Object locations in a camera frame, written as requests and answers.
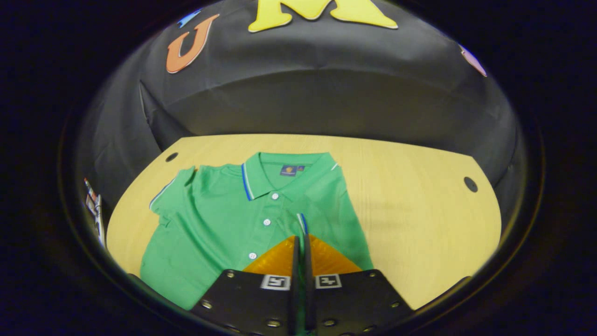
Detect green T-shirt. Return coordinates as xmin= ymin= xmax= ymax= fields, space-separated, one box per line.
xmin=139 ymin=151 xmax=375 ymax=336

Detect black backdrop cloth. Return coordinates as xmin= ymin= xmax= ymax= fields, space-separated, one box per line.
xmin=77 ymin=0 xmax=528 ymax=248

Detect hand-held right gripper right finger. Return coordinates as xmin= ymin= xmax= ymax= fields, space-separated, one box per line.
xmin=303 ymin=233 xmax=416 ymax=336

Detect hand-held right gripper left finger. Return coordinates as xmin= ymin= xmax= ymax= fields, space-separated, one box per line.
xmin=189 ymin=235 xmax=300 ymax=336

